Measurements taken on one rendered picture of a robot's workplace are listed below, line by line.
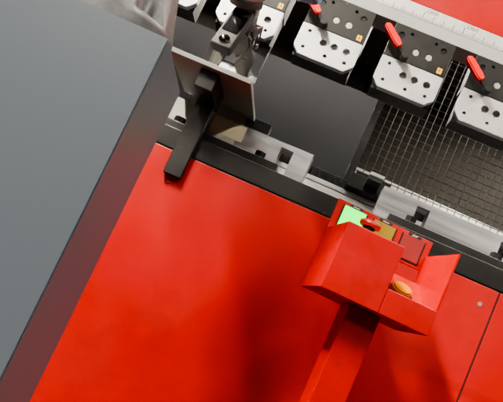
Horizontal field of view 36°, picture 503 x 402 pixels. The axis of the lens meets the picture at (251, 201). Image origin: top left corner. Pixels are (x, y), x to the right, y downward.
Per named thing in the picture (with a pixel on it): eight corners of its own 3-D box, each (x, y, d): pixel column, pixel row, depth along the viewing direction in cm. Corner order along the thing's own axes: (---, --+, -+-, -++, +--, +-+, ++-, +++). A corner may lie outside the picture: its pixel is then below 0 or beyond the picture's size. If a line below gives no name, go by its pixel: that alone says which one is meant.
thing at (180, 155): (156, 160, 155) (201, 66, 158) (166, 176, 169) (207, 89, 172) (174, 168, 154) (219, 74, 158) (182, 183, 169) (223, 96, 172)
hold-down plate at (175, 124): (151, 123, 174) (156, 112, 175) (154, 130, 180) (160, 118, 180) (273, 176, 171) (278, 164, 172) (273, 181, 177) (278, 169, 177)
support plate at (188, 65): (169, 49, 157) (171, 45, 157) (184, 92, 183) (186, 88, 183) (250, 84, 155) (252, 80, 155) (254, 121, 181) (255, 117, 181)
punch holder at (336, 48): (290, 49, 181) (318, -11, 183) (289, 62, 189) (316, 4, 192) (350, 74, 179) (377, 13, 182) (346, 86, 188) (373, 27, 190)
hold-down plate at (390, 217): (384, 225, 169) (390, 212, 169) (381, 228, 174) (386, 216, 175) (515, 281, 166) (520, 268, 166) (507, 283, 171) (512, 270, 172)
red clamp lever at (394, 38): (390, 19, 177) (410, 55, 176) (388, 26, 181) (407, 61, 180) (383, 22, 177) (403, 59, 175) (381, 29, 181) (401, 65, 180)
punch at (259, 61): (215, 65, 184) (232, 31, 186) (216, 68, 186) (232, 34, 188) (254, 82, 183) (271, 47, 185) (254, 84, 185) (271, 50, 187)
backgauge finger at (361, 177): (351, 171, 183) (359, 152, 184) (342, 192, 209) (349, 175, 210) (398, 191, 182) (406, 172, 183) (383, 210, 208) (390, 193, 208)
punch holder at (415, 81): (370, 82, 179) (397, 21, 181) (365, 94, 187) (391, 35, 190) (430, 108, 177) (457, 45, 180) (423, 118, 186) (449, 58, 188)
